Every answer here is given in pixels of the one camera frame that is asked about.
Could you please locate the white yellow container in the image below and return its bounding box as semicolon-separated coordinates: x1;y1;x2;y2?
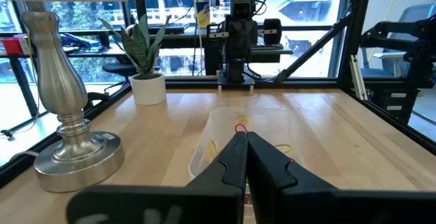
195;0;212;30

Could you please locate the black articulated stand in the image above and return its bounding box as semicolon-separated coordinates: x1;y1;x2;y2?
359;14;436;89

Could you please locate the silver metal bracket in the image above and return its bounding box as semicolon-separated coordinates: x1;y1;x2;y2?
349;54;369;101

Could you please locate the red box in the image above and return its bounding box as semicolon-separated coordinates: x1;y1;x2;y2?
0;35;31;57

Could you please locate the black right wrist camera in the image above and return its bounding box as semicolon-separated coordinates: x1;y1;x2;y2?
232;0;257;21

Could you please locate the grey office chair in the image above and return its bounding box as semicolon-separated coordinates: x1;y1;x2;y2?
360;3;436;78

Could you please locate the white shade silver table lamp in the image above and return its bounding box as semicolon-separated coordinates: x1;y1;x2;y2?
0;0;142;193

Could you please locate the black round stool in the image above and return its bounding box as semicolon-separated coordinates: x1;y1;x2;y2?
101;62;138;94

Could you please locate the clear plastic bin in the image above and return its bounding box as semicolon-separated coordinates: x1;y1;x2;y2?
187;106;302;184

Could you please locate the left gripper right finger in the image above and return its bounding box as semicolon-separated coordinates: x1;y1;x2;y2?
245;131;436;224

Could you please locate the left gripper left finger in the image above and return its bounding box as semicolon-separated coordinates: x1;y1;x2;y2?
66;131;248;224

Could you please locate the yellow thin rubber band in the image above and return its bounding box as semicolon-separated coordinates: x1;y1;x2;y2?
206;139;219;163
274;143;294;155

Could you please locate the black box with white labels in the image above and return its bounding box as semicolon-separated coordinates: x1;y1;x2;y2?
366;86;422;127

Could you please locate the snake plant in white pot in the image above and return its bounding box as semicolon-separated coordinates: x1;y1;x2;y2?
98;12;173;106

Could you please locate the blue object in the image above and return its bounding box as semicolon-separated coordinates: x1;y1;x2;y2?
59;31;105;54

